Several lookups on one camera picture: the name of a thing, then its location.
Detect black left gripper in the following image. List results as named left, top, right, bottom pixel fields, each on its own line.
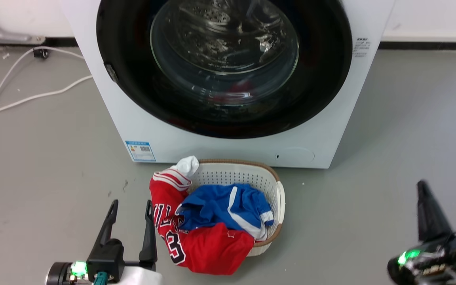
left=46, top=199, right=158, bottom=285

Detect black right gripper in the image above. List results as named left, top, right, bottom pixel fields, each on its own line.
left=387, top=180, right=456, bottom=285

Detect white front-load washing machine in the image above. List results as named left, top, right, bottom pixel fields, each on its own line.
left=60, top=0, right=395, bottom=169

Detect round black glass washer door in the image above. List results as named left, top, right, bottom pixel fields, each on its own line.
left=96, top=0, right=353, bottom=139

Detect red basketball jersey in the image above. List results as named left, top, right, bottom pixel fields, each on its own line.
left=149, top=168, right=255, bottom=276

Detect blue energy label sticker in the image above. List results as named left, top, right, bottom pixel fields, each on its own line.
left=125, top=140, right=156, bottom=162

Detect white garment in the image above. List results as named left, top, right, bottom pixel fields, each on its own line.
left=175, top=156, right=200, bottom=179

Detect blue shorts with white stripe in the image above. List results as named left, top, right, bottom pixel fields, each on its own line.
left=175, top=183, right=274, bottom=241

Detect white plastic laundry basket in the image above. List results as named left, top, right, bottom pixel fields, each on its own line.
left=188, top=159, right=286, bottom=257

